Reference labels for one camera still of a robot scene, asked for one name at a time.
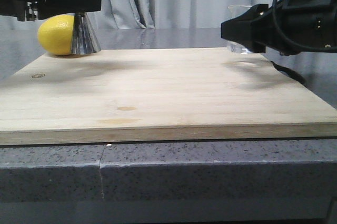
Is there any clear glass beaker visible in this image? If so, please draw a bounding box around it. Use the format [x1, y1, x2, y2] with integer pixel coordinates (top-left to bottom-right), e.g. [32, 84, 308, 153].
[226, 5, 252, 54]

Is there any steel hourglass jigger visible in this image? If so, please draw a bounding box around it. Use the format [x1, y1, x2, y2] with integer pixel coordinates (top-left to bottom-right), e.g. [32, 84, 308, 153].
[71, 0, 102, 55]

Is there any yellow lemon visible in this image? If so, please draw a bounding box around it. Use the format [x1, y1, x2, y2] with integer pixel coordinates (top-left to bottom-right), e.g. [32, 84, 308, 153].
[37, 15, 74, 56]

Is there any wooden cutting board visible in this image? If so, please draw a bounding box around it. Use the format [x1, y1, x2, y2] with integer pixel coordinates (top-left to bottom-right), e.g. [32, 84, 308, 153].
[1, 48, 336, 145]

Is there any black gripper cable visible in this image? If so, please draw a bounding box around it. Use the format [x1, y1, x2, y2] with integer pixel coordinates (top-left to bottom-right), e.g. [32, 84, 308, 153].
[271, 0, 337, 51]

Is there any black cutting board handle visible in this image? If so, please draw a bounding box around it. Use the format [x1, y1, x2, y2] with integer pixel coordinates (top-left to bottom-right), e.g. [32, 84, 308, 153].
[270, 61, 306, 85]

